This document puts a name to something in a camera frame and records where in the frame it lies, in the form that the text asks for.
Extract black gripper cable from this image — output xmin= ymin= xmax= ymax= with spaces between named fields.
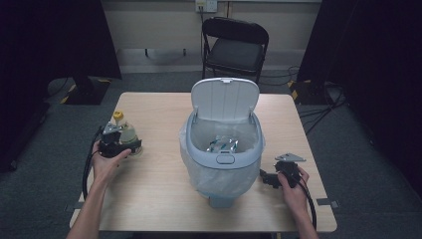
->
xmin=81 ymin=124 xmax=106 ymax=201
xmin=296 ymin=178 xmax=318 ymax=231

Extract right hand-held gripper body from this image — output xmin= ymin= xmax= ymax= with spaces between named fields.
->
xmin=274 ymin=152 xmax=307 ymax=189

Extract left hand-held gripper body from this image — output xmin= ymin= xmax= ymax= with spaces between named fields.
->
xmin=99 ymin=121 xmax=133 ymax=159

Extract clear bottle with yellow cap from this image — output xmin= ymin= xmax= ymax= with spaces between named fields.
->
xmin=112 ymin=110 xmax=144 ymax=157

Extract black stand base striped tape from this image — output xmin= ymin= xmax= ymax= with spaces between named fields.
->
xmin=59 ymin=76 xmax=112 ymax=107
xmin=286 ymin=79 xmax=330 ymax=107

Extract person's right hand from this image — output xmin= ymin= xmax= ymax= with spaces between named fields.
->
xmin=276 ymin=165 xmax=311 ymax=214

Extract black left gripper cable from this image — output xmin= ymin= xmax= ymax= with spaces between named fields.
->
xmin=81 ymin=124 xmax=106 ymax=201

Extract grey lidded trash bin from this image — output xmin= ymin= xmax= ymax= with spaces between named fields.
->
xmin=180 ymin=77 xmax=267 ymax=209

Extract black folding chair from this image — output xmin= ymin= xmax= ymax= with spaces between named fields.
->
xmin=200 ymin=16 xmax=270 ymax=87

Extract person's left hand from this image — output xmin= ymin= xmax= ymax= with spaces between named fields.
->
xmin=91 ymin=140 xmax=133 ymax=187

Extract black floor cables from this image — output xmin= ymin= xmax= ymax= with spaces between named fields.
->
xmin=258 ymin=65 xmax=350 ymax=136

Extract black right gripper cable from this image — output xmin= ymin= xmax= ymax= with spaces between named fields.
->
xmin=296 ymin=178 xmax=318 ymax=231

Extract silver foil snack packet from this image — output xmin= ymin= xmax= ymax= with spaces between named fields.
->
xmin=206 ymin=134 xmax=240 ymax=154

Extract black curtain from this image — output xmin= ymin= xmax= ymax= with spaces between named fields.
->
xmin=296 ymin=0 xmax=422 ymax=200
xmin=0 ymin=0 xmax=122 ymax=174

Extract grey table bracket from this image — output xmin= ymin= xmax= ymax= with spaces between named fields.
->
xmin=64 ymin=202 xmax=83 ymax=213
xmin=316 ymin=197 xmax=340 ymax=209

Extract white wall socket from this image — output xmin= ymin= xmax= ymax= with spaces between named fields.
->
xmin=194 ymin=0 xmax=219 ymax=14

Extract black wall socket cable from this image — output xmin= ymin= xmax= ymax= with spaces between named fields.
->
xmin=198 ymin=5 xmax=205 ymax=58

